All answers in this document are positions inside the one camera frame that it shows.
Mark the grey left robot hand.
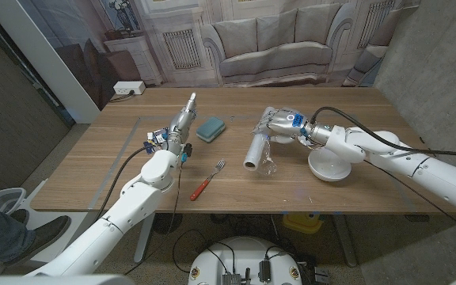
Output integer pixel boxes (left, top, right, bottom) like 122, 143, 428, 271
168, 92, 199, 139

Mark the white plastic floor stand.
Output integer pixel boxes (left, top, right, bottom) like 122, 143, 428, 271
0, 178, 94, 264

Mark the teal soap box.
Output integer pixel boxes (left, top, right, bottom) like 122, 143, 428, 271
195, 116, 226, 144

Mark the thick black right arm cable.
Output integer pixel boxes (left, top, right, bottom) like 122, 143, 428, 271
310, 105, 456, 159

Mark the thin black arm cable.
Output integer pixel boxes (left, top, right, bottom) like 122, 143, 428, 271
364, 159, 456, 239
123, 156, 185, 275

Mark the plastic wrap roll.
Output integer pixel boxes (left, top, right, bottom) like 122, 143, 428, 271
242, 106, 279, 177

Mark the fork with red handle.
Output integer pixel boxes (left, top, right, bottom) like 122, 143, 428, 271
189, 158, 226, 202

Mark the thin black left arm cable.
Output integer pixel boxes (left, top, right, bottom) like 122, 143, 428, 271
123, 156, 185, 275

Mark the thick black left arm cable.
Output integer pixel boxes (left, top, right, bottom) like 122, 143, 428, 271
93, 144, 162, 222

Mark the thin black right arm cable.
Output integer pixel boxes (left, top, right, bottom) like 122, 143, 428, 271
364, 159, 456, 239

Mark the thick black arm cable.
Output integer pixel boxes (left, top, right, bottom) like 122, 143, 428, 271
93, 144, 162, 222
310, 105, 456, 159

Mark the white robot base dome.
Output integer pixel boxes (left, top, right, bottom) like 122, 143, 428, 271
187, 236, 303, 285

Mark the yellow object under table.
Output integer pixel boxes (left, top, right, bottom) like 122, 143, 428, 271
282, 211, 325, 234

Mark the white pillar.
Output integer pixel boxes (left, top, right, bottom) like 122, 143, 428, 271
0, 0, 102, 124

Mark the white power strip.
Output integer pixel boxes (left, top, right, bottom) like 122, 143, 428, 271
112, 80, 146, 96

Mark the white table leg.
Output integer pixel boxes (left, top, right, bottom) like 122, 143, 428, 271
332, 213, 359, 268
133, 212, 157, 264

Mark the printed living room backdrop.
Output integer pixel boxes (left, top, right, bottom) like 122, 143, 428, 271
16, 0, 423, 112

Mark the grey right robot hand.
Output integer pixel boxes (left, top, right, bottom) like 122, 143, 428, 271
253, 108, 313, 145

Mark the black floor cable loop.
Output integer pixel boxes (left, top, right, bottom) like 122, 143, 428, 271
171, 228, 237, 275

